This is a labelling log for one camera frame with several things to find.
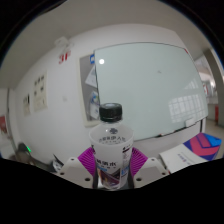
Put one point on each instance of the large white wall poster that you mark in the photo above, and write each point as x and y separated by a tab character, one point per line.
40	93

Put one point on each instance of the white wall-mounted fixture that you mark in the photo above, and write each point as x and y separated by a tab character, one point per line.
64	42

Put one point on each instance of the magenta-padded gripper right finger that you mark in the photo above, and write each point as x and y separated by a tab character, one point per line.
151	171

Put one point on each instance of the large whiteboard on stand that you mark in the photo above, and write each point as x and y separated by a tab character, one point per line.
146	90

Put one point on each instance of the red wall poster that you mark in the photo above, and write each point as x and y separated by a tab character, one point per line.
2	124

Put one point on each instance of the black bag with white print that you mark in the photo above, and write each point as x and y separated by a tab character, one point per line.
57	164

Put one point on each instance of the white wall switch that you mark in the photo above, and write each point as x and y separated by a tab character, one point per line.
64	98

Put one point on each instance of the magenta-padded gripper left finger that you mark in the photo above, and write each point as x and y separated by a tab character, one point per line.
76	171

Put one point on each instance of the white blue pink paper bag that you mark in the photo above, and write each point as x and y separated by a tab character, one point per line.
196	151

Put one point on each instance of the clear black-capped water bottle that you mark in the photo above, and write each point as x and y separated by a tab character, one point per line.
111	150

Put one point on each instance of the small white wall poster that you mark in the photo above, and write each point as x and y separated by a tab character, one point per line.
26	105

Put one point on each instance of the red-lettered wall sign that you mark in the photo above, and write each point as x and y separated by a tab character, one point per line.
64	57

